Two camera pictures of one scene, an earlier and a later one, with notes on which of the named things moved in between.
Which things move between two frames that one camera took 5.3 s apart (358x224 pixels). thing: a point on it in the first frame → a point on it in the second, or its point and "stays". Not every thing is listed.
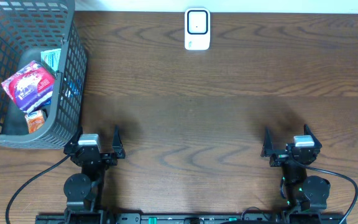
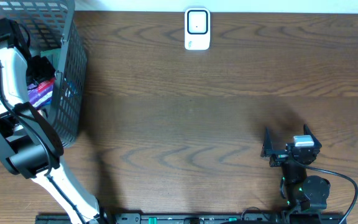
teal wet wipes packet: x=51 y=57 stays
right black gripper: x=291 y=157 stays
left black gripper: x=96 y=156 → x=42 y=69
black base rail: x=192 y=218 stays
